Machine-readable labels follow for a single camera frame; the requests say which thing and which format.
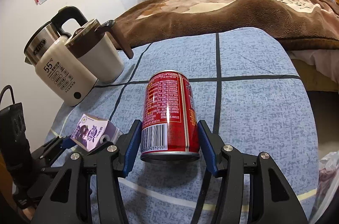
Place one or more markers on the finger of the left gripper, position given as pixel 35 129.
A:
pixel 67 143

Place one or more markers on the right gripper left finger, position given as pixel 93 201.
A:
pixel 108 163

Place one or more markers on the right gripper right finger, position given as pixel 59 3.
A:
pixel 271 198

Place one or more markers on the purple milk carton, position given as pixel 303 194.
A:
pixel 92 131

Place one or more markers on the red drink can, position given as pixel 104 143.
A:
pixel 169 132

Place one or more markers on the white trash bin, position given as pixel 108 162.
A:
pixel 327 185

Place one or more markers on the cream electric kettle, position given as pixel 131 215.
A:
pixel 54 64

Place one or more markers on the white brown lidded mug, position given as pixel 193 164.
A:
pixel 93 45

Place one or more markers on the pink bed sheet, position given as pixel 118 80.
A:
pixel 324 60

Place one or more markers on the brown bed blanket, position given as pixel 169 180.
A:
pixel 296 24

